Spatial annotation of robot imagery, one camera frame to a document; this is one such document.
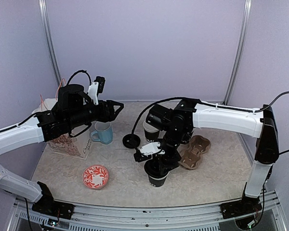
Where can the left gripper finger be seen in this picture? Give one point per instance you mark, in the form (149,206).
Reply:
(114,104)
(114,113)

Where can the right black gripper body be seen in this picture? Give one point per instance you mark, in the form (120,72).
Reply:
(168,160)

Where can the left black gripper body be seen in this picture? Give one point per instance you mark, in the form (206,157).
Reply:
(102,116)

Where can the black plastic cup lid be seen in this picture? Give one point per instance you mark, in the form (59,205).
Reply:
(152,169)

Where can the black paper coffee cup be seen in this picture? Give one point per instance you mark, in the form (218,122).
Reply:
(157,182)

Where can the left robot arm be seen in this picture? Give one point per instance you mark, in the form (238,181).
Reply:
(74,108)

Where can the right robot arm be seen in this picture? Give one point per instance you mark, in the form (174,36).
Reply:
(189,114)

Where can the light blue mug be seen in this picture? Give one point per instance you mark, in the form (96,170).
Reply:
(102,133)

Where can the brown pulp cup carrier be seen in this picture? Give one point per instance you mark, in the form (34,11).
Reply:
(191,155)

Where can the cream bear paper bag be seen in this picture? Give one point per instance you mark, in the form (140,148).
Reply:
(77,147)

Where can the red patterned bowl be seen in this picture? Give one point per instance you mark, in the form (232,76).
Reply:
(95,177)

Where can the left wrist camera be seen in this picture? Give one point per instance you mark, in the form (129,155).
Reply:
(96,88)

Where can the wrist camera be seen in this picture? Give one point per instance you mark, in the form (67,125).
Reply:
(96,88)
(147,151)

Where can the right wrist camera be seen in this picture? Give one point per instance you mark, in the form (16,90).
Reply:
(147,151)

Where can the aluminium front rail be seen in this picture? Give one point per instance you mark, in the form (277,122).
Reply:
(206,217)

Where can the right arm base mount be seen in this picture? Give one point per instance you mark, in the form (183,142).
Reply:
(243,206)

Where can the left aluminium post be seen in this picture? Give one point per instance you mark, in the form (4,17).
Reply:
(49,40)

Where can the aluminium post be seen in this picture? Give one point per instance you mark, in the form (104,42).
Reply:
(239,51)
(49,40)

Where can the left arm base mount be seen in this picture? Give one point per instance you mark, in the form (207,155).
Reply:
(48,206)

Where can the right aluminium post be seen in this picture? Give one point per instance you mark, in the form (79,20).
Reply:
(239,51)

